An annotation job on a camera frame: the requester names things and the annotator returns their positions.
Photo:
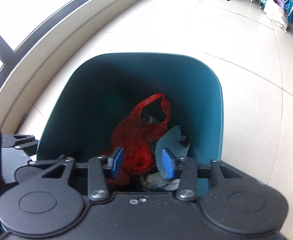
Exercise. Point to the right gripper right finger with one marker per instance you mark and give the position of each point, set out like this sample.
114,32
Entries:
184,169

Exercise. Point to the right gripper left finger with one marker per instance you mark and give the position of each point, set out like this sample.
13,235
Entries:
101,168

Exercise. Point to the red plastic bag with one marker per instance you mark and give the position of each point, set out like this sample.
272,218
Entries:
133,136

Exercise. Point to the orange foam fruit net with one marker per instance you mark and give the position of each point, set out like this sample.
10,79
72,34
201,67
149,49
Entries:
122,179

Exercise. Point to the grey plastic bag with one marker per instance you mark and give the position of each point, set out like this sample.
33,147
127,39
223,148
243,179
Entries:
155,181

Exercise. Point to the white shopping bag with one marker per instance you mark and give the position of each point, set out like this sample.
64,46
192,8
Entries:
278,12

